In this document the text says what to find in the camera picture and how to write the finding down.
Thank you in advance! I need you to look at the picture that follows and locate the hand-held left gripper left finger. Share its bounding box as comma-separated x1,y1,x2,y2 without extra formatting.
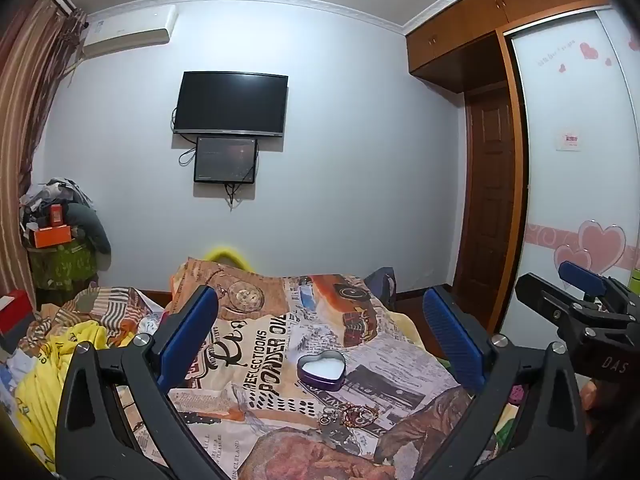
54,285,236,480

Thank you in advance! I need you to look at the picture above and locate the striped brown curtain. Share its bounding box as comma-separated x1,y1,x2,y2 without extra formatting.
0,0,88,311

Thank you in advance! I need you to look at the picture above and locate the wall-mounted black television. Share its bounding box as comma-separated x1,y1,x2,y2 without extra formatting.
172,71,289,138

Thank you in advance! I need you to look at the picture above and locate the small black monitor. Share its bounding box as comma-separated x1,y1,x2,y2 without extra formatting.
193,136,259,184

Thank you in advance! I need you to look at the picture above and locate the green patterned cover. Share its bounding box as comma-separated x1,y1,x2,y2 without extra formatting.
27,240,99,292

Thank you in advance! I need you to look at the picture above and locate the yellow cloth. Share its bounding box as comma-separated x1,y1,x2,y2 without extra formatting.
14,319,117,473

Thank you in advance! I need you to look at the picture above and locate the orange box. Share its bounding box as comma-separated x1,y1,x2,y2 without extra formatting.
31,225,72,249

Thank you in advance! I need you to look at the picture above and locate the printed blanket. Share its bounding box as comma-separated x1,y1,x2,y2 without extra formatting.
107,258,521,480

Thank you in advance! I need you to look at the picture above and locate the wooden overhead cabinet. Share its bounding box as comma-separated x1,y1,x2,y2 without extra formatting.
405,0,621,94

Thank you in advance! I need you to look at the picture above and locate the white sliding wardrobe door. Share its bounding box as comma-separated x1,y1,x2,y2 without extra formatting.
504,7,640,311

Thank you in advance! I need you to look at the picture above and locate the red beaded bracelet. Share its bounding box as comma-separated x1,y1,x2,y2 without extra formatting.
341,406,380,429

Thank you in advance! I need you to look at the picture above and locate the red box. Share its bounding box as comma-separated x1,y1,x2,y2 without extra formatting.
0,289,37,357

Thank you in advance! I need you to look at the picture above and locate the yellow object behind bed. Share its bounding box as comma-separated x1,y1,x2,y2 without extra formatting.
206,245,251,267

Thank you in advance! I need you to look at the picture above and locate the black television cable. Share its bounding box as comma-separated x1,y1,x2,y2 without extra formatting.
171,106,198,166

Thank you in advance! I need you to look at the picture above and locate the white air conditioner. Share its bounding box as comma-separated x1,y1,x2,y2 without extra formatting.
81,5,179,59

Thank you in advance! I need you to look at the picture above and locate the purple heart-shaped tin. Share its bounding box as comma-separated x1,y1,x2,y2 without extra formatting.
297,351,347,390

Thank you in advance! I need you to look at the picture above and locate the brown wooden door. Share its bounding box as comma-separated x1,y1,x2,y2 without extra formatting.
462,87,522,313

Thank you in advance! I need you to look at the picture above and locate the black monitor cable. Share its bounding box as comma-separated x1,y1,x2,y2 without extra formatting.
224,182,251,209

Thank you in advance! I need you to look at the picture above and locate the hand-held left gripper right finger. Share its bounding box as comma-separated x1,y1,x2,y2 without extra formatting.
422,286,588,480

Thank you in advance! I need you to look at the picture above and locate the dark blue bag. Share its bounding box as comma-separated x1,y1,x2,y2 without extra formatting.
364,266,398,311

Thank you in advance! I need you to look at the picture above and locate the striped bedsheet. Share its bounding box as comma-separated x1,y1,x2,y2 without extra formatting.
20,285,168,361

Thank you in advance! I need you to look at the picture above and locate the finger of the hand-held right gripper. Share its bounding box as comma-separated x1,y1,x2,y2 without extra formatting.
558,261,640,317
515,273,635,342

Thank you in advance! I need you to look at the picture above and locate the pink heart sticker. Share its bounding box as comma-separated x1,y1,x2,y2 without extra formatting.
553,220,627,277

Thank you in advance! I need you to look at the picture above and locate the pile of clutter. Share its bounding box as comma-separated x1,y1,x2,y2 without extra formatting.
20,177,93,241

